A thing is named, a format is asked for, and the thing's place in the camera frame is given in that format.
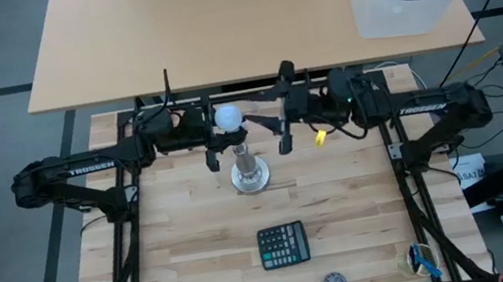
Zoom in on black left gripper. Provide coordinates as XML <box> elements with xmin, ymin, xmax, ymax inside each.
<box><xmin>178</xmin><ymin>91</ymin><xmax>255</xmax><ymax>177</ymax></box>

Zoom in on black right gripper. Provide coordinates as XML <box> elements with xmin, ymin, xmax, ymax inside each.
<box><xmin>233</xmin><ymin>56</ymin><xmax>322</xmax><ymax>161</ymax></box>

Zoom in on white lightbulb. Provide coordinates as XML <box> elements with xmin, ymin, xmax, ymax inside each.
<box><xmin>212</xmin><ymin>102</ymin><xmax>246</xmax><ymax>135</ymax></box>

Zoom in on silver table lamp base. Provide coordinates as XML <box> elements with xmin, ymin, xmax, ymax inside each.
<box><xmin>223</xmin><ymin>124</ymin><xmax>275</xmax><ymax>198</ymax></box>

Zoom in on black desk calculator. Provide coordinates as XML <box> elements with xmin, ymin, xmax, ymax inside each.
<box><xmin>254</xmin><ymin>218</ymin><xmax>313</xmax><ymax>272</ymax></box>

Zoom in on tan wooden desk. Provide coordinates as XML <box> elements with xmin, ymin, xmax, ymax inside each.
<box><xmin>10</xmin><ymin>0</ymin><xmax>487</xmax><ymax>118</ymax></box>

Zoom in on clear glass cup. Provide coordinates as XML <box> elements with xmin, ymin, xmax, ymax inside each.
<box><xmin>392</xmin><ymin>238</ymin><xmax>444</xmax><ymax>282</ymax></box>

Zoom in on white printed box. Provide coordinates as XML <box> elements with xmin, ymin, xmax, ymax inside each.
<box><xmin>451</xmin><ymin>152</ymin><xmax>490</xmax><ymax>191</ymax></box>

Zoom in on blue brush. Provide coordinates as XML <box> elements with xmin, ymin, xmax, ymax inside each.
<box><xmin>410</xmin><ymin>239</ymin><xmax>444</xmax><ymax>282</ymax></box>

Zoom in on yellow cable tag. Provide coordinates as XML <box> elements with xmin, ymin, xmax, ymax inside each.
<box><xmin>313</xmin><ymin>128</ymin><xmax>330</xmax><ymax>148</ymax></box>

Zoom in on white metal bracket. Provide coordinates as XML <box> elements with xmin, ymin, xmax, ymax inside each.
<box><xmin>123</xmin><ymin>185</ymin><xmax>142</xmax><ymax>205</ymax></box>
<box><xmin>386</xmin><ymin>142</ymin><xmax>405</xmax><ymax>162</ymax></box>

